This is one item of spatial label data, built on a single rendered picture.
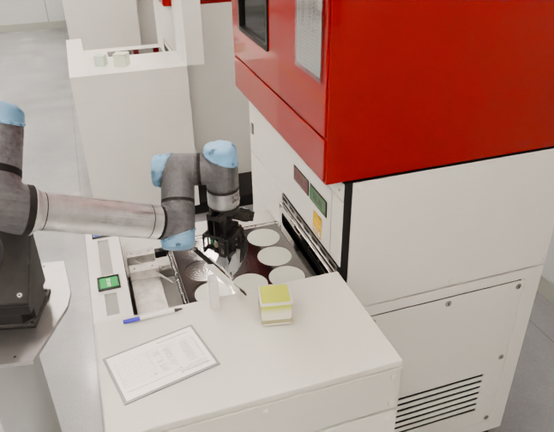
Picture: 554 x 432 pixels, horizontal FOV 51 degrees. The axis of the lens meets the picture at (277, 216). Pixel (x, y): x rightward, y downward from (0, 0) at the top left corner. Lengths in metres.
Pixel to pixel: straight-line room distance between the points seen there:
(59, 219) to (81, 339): 1.79
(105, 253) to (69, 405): 1.07
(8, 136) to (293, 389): 0.73
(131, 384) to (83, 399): 1.38
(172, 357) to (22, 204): 0.45
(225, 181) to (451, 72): 0.58
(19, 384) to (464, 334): 1.35
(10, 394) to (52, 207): 0.88
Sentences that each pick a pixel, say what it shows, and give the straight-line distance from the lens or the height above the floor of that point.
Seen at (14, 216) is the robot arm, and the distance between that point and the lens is 1.13.
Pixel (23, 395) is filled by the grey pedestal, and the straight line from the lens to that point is 1.93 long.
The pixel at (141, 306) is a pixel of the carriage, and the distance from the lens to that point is 1.59.
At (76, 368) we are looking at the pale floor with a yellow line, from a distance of 2.78.
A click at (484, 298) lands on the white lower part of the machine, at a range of 1.89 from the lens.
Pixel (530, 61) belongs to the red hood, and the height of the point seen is 1.47.
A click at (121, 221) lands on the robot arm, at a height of 1.26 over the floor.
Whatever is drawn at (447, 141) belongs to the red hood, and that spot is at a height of 1.29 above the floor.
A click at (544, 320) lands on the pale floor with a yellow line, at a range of 3.11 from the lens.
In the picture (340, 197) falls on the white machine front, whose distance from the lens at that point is 1.43.
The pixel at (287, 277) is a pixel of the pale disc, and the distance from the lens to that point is 1.61.
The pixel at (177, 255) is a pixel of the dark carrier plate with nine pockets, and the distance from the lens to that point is 1.73.
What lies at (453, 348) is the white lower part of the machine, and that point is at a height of 0.56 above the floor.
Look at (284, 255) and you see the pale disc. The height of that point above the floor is 0.90.
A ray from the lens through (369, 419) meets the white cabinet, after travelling 1.39.
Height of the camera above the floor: 1.86
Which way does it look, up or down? 30 degrees down
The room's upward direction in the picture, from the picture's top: 1 degrees counter-clockwise
